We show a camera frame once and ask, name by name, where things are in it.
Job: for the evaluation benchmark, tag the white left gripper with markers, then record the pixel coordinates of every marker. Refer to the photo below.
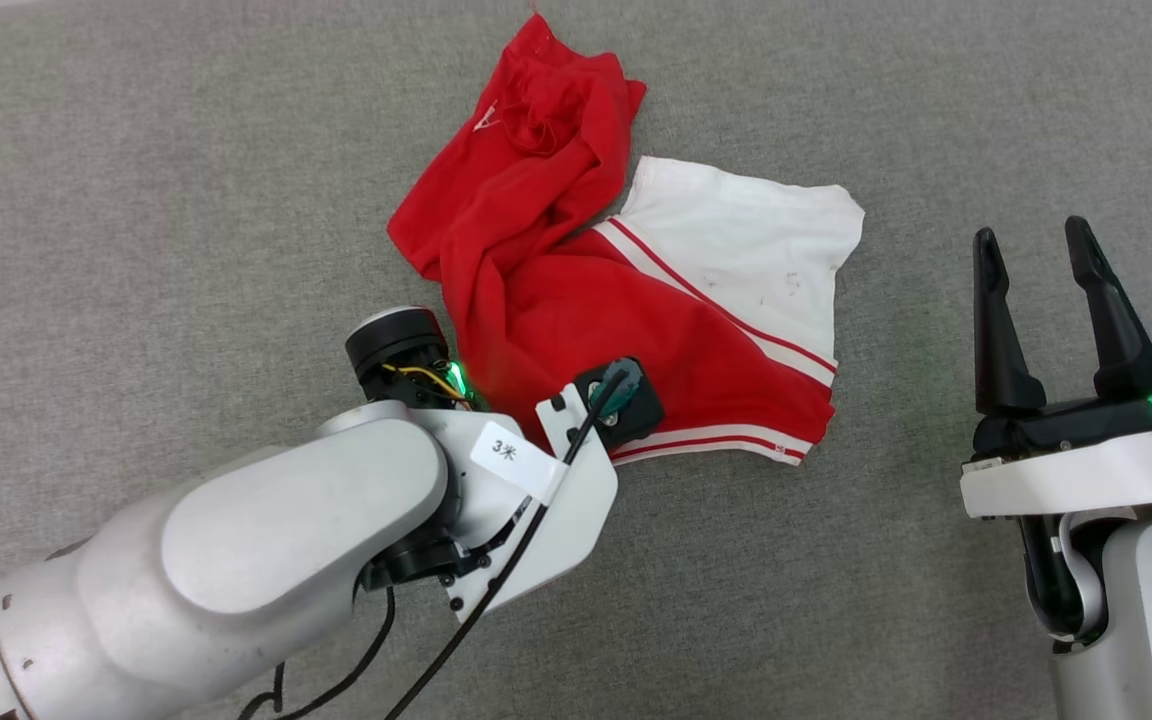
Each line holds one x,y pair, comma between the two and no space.
576,500

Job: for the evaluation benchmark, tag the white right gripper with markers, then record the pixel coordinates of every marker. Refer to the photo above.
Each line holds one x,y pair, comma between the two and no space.
1066,480

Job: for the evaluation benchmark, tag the red and white basketball jersey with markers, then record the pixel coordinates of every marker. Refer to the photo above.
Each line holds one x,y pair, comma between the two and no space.
576,320

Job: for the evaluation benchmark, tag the white paper label tag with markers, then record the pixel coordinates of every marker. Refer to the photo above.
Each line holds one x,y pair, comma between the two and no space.
511,455

